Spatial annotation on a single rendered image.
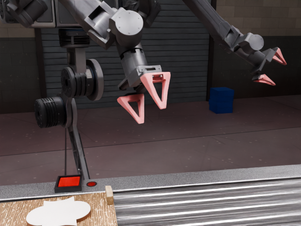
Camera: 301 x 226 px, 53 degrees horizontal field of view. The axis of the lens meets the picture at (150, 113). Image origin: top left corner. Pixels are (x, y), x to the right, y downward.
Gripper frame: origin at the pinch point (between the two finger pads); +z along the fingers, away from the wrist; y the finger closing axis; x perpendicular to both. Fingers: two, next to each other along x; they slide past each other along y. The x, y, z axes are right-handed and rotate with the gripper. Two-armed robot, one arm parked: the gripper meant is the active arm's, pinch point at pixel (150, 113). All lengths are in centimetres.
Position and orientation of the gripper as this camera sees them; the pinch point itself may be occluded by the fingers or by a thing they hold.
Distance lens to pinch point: 66.8
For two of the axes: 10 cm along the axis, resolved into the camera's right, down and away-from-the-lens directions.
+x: 8.1, -1.4, 5.7
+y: 5.0, -3.4, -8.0
